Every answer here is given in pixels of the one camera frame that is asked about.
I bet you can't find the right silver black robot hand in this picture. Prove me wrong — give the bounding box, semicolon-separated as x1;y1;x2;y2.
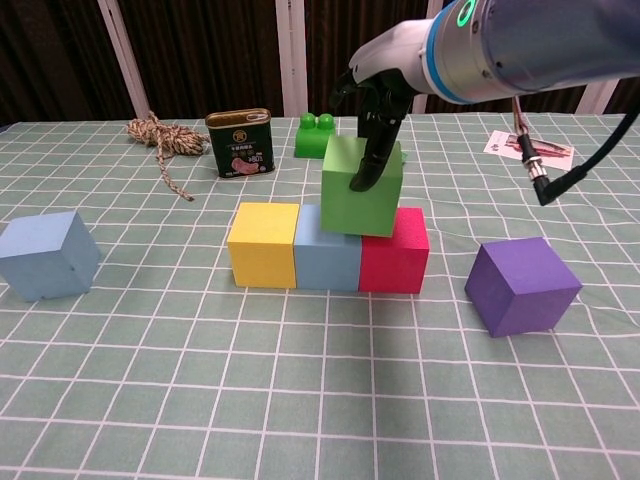
332;19;436;194

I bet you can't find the green foam cube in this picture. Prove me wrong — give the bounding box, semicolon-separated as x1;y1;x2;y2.
319;134;405;237

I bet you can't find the magenta foam cube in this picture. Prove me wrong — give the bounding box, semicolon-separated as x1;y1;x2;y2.
358;207;431;295

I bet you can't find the light blue foam cube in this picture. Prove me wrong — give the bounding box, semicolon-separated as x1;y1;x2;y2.
293;204;365;292
0;209;103;303

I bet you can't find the yellow foam cube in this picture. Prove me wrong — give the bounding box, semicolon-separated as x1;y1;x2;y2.
226;202;301;290

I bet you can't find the purple foam cube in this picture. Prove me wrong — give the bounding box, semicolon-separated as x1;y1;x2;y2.
464;236;584;338

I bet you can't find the green toy building brick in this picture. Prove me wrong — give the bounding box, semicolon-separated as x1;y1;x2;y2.
293;112;337;160

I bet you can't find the dark green luncheon meat can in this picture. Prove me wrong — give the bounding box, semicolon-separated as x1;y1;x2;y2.
205;108;276;179

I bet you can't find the green checked tablecloth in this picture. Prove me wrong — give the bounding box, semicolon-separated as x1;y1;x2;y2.
0;112;640;480

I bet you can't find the white metal frame post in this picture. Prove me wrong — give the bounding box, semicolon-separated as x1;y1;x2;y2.
412;0;446;115
97;0;151;120
274;0;309;119
574;79;624;115

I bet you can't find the braided brown white rope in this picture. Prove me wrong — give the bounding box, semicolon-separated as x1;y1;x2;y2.
125;110;211;202

